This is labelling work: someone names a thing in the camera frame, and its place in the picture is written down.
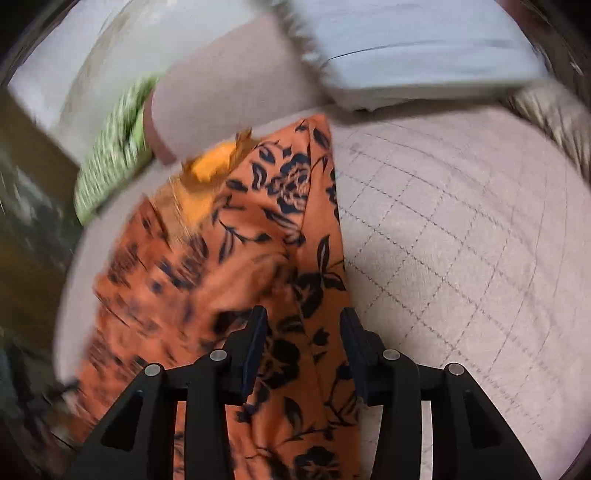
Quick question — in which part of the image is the orange black floral blouse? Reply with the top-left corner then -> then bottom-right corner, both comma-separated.
72,115 -> 361,479

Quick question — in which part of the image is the wooden glass door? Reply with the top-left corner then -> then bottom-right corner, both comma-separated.
1,88 -> 82,350

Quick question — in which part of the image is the green patterned pillow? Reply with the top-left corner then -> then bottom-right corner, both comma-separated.
73,75 -> 159,225

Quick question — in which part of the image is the beige striped floral quilt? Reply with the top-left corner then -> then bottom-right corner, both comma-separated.
502,79 -> 591,183

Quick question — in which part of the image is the pink rolled bolster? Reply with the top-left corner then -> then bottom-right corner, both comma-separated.
143,12 -> 329,164

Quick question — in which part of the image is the light blue grey pillow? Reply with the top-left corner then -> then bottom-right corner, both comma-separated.
266,1 -> 547,111

